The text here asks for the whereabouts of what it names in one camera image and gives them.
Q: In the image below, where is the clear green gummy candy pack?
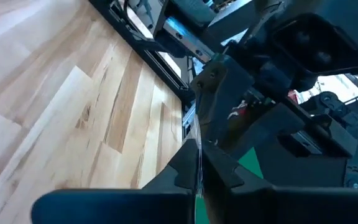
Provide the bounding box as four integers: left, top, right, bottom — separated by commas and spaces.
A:
193, 124, 264, 224

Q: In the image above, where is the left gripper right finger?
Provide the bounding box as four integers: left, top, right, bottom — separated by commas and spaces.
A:
201, 140, 358, 224

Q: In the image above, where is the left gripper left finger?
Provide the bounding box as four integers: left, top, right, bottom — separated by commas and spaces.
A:
31, 139, 200, 224

